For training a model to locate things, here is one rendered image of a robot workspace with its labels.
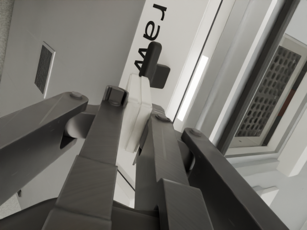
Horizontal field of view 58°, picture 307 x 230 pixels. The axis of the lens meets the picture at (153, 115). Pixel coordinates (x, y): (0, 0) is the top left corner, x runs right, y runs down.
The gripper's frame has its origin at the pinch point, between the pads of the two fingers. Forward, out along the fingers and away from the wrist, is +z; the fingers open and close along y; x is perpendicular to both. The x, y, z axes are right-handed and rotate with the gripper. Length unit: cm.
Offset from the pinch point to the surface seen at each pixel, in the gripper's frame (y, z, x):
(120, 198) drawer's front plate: 3.7, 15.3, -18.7
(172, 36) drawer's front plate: 3.0, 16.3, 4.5
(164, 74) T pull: 3.4, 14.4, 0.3
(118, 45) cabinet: -3.2, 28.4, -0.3
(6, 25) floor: -46, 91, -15
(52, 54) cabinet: -18, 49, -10
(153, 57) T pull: 1.3, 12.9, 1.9
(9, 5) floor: -46, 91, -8
